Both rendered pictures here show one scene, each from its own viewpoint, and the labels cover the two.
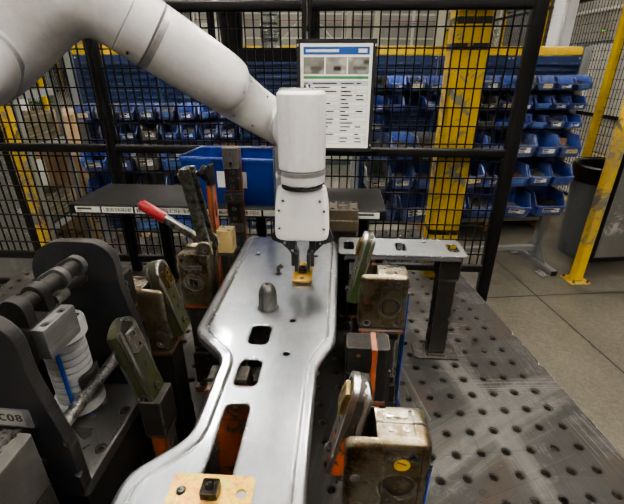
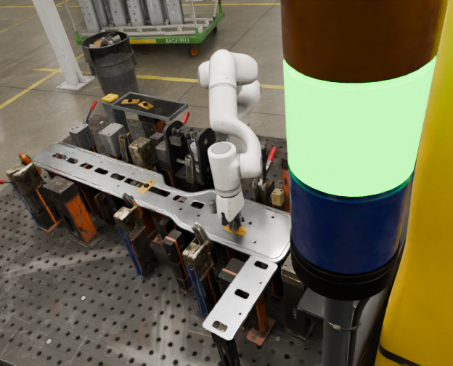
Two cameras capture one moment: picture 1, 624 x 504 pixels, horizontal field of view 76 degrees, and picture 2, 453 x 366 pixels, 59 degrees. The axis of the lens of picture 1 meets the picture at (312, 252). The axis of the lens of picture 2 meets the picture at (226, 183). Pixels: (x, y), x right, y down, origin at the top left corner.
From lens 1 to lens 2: 1.63 m
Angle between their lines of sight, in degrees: 98
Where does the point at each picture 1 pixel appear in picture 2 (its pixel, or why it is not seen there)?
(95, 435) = not seen: hidden behind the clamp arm
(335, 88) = not seen: hidden behind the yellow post
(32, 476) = (164, 157)
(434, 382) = (209, 352)
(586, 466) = not seen: outside the picture
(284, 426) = (152, 202)
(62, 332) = (173, 141)
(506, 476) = (143, 341)
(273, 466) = (144, 197)
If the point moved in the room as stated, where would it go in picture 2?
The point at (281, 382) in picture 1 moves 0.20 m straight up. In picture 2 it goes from (168, 205) to (155, 163)
